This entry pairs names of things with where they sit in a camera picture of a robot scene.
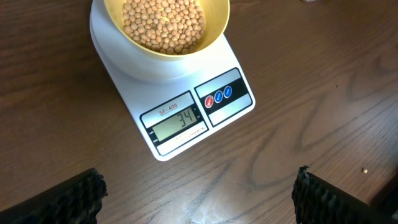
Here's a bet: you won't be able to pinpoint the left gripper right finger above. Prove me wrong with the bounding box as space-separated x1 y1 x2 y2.
292 166 397 224

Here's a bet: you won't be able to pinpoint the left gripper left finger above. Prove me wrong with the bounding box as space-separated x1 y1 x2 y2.
1 168 108 224

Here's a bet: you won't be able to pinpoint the white digital kitchen scale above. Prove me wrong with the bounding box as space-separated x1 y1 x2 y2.
90 1 256 161

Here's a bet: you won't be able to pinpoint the yellow bowl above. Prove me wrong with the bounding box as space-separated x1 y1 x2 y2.
103 0 231 61

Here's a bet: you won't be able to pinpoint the soybeans in yellow bowl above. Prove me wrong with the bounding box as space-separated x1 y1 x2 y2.
122 0 206 55

